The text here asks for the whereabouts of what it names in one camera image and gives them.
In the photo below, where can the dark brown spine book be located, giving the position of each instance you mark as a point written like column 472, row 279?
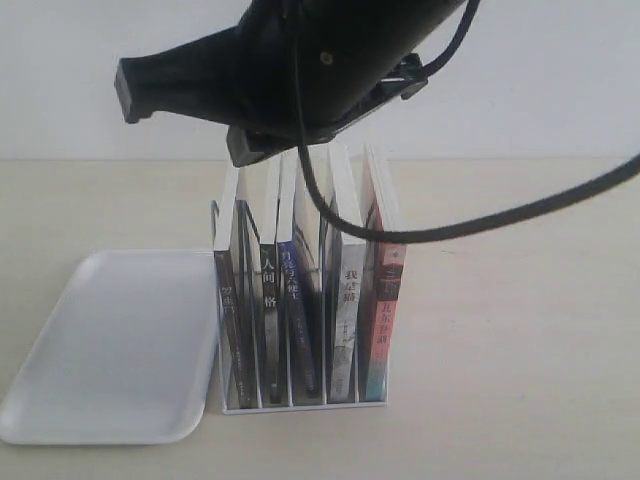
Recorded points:
column 229, row 257

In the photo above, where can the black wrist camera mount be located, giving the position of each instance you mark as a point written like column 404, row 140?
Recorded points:
column 403, row 81

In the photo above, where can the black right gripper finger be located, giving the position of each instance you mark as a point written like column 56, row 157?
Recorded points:
column 222, row 78

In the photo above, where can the white grey spine book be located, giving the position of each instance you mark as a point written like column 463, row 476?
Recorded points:
column 344, row 263

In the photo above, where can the blue moon cover book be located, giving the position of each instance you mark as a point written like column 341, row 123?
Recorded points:
column 298, row 267

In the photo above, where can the white wire book rack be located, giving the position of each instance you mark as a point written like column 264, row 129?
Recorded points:
column 293, row 397

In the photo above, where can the black grey spine book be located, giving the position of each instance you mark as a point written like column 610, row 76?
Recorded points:
column 269, row 331

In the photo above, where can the red spine book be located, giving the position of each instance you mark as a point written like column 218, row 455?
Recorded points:
column 384, row 264

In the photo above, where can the white plastic tray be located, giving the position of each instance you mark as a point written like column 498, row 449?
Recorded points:
column 124, row 358

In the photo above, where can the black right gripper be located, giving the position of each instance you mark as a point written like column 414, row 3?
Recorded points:
column 332, row 53

